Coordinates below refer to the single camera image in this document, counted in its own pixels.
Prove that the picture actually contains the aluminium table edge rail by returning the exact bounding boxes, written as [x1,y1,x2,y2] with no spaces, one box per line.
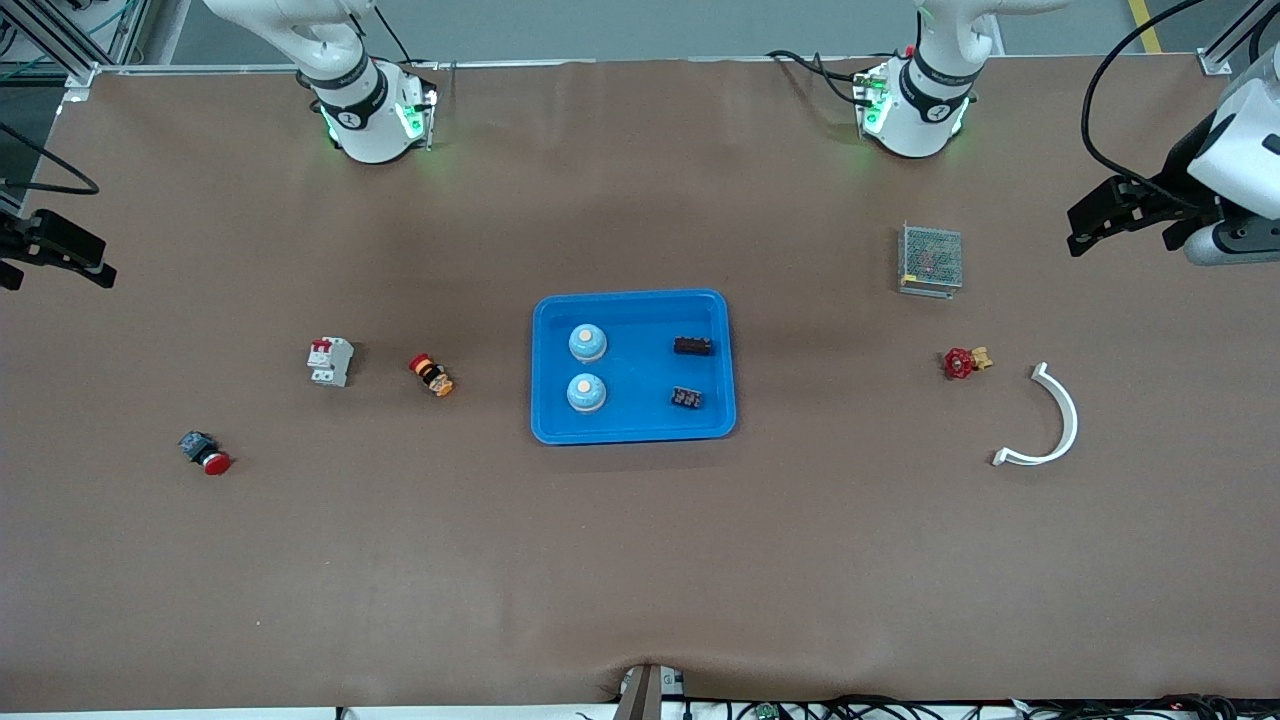
[100,60,601,76]

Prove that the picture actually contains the red mushroom push button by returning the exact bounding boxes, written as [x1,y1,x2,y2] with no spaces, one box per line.
[178,431,233,476]

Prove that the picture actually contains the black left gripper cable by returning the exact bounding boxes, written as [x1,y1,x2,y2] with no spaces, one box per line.
[1082,0,1219,211]

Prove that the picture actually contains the orange yellow emergency stop switch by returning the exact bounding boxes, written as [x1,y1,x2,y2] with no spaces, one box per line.
[408,353,455,398]

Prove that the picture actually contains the black arm base cables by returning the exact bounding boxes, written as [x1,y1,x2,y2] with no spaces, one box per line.
[766,48,873,107]

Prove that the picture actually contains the aluminium frame post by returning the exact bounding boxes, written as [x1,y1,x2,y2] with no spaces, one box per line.
[1198,0,1280,77]
[0,0,151,101]

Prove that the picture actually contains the grey metal camera post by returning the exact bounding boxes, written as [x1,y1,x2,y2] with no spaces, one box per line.
[612,663,689,720]

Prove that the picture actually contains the metal mesh power supply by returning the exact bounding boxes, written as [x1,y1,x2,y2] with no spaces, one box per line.
[897,223,964,299]

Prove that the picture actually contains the white red circuit breaker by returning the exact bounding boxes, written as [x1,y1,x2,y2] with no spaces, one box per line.
[306,337,355,388]

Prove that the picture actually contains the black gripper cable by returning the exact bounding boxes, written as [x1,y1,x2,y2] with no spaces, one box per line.
[0,120,101,197]
[1082,0,1219,211]

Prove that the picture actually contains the black cable bundle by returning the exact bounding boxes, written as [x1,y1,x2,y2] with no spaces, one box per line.
[690,693,1280,720]

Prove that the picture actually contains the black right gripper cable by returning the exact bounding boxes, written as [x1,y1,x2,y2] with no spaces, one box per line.
[0,120,101,197]

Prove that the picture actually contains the white curved plastic clamp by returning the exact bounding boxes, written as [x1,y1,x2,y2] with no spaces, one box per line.
[991,362,1080,468]

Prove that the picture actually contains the blue plastic tray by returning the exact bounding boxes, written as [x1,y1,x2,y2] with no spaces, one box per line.
[530,289,738,446]

